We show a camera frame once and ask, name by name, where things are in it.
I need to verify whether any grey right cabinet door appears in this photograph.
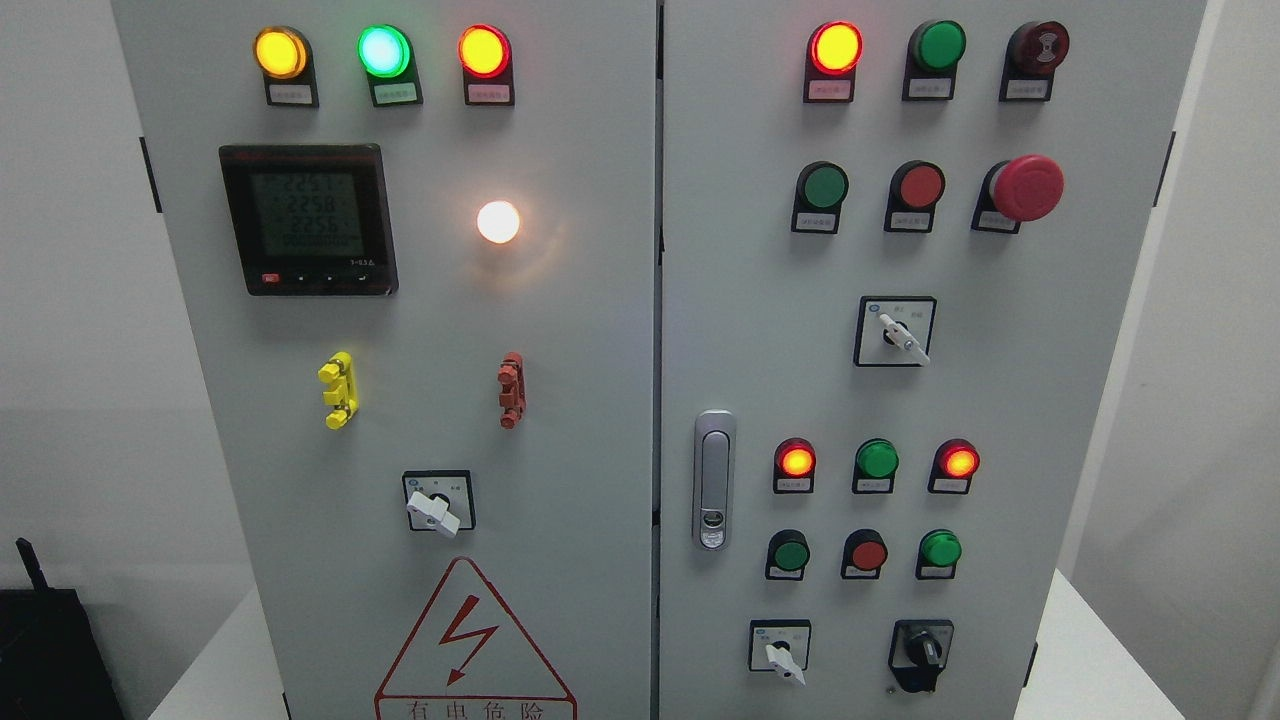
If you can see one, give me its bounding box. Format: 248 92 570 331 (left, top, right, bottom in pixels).
654 1 1206 719

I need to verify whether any yellow terminal clip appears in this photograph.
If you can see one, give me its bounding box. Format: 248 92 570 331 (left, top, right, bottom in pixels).
316 351 358 430

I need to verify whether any white glowing lamp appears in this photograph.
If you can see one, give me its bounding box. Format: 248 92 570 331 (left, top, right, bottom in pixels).
476 200 522 245

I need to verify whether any red push button upper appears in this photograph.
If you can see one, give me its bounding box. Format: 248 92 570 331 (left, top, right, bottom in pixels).
883 160 946 234

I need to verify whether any green indicator top right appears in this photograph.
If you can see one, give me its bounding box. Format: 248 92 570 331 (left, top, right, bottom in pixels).
901 19 966 102

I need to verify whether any green indicator lower middle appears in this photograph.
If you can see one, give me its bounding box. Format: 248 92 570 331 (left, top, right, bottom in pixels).
851 438 900 495

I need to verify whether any red-ringed yellow indicator light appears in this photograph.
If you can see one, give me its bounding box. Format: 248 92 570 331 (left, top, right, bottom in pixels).
457 24 515 106

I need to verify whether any red lit indicator lower left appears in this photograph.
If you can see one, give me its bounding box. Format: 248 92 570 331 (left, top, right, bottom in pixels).
772 437 817 495

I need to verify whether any grey cabinet door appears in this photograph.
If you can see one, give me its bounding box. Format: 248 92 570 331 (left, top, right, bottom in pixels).
111 1 658 719
654 1 1206 719

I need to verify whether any grey left cabinet door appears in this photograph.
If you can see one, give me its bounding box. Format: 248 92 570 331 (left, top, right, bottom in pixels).
111 1 658 719

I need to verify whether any white-handled selector switch upper right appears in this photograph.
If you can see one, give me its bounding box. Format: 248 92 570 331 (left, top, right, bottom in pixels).
852 295 938 366

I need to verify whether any white-handled selector switch left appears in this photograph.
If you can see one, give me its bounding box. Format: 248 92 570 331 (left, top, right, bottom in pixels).
401 470 476 538

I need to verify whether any white-handled selector switch bottom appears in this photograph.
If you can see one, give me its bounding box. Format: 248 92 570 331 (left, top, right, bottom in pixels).
748 619 813 687

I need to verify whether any silver door latch handle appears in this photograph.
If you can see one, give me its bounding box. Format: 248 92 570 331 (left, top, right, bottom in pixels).
692 409 737 551

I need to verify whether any green push button upper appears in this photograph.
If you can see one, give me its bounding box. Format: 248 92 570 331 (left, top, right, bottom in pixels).
790 161 850 234

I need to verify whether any green push button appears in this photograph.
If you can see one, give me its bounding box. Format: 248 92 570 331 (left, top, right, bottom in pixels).
764 529 812 582
790 161 850 234

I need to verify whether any white-handled selector switch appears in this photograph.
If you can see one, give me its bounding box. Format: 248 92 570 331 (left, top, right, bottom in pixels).
852 295 938 366
748 619 813 687
401 470 476 538

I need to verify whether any yellow indicator light top left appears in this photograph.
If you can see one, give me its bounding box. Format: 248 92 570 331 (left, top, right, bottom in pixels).
253 26 319 108

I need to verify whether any red lit indicator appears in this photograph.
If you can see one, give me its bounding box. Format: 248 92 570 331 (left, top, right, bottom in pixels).
772 437 817 495
803 20 864 104

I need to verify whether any red indicator lower right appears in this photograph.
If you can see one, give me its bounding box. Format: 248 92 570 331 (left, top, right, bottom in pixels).
928 438 980 495

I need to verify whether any red emergency stop mushroom button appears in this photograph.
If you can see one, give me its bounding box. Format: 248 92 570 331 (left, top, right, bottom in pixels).
970 154 1065 234

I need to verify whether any black knob rotary switch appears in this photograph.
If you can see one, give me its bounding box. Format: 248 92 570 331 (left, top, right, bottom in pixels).
887 619 955 693

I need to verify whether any green lit indicator light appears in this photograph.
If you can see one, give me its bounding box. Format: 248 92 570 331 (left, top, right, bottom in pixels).
356 24 422 108

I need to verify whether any dark red buzzer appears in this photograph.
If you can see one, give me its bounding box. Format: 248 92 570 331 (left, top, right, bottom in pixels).
998 20 1070 102

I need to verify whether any black device with antenna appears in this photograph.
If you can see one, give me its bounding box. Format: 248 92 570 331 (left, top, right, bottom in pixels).
1 538 124 719

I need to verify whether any green push button lower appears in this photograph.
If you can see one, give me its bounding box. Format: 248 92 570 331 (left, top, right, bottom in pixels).
764 529 812 582

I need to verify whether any green indicator button lower right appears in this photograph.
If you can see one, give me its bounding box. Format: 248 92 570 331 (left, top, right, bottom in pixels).
915 528 963 580

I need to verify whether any red lit indicator top right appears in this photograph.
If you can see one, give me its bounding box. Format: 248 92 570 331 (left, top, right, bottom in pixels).
803 20 864 104

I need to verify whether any red electrical warning triangle sticker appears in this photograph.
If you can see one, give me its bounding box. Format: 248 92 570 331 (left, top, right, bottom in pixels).
374 557 579 719

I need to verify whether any black digital power meter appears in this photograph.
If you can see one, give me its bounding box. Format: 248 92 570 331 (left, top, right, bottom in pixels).
219 143 398 296

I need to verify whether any red push button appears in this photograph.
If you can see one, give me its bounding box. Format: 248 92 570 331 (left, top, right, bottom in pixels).
840 528 888 580
883 160 946 234

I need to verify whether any red terminal clip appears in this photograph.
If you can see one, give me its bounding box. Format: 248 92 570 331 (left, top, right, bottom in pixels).
497 352 527 430

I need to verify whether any red push button lower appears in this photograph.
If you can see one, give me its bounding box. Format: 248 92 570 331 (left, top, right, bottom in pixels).
840 528 888 580

